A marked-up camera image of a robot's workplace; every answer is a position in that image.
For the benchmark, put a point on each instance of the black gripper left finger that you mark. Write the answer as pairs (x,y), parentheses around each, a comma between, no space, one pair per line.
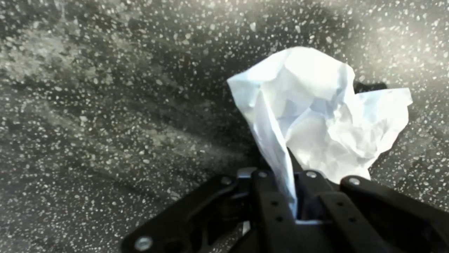
(196,219)

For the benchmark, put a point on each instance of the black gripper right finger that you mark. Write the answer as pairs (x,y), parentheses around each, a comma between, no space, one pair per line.
(373,219)

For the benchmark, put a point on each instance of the white paper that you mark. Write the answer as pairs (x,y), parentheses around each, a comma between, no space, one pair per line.
(317,107)

